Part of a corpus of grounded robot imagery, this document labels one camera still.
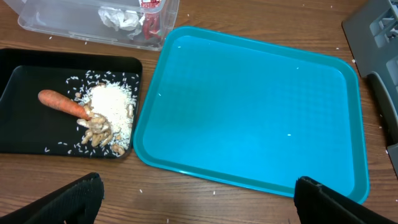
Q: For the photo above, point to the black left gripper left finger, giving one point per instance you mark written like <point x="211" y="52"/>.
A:
<point x="77" y="202"/>

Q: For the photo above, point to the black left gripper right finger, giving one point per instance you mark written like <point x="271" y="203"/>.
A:
<point x="318" y="204"/>

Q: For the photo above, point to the food scraps and rice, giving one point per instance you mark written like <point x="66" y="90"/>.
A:
<point x="110" y="100"/>

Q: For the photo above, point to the orange carrot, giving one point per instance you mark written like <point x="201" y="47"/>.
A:
<point x="57" y="101"/>

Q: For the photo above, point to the white tissue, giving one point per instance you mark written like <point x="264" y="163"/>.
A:
<point x="129" y="21"/>

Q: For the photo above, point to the red snack wrapper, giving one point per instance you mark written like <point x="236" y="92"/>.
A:
<point x="151" y="25"/>

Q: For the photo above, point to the clear plastic waste bin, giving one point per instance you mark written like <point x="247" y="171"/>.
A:
<point x="79" y="19"/>

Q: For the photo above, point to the black plastic tray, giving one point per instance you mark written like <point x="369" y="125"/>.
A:
<point x="28" y="126"/>

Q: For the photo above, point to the teal plastic tray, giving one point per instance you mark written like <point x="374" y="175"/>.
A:
<point x="253" y="114"/>

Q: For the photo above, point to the grey plastic dish rack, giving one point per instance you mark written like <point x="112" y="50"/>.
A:
<point x="371" y="32"/>

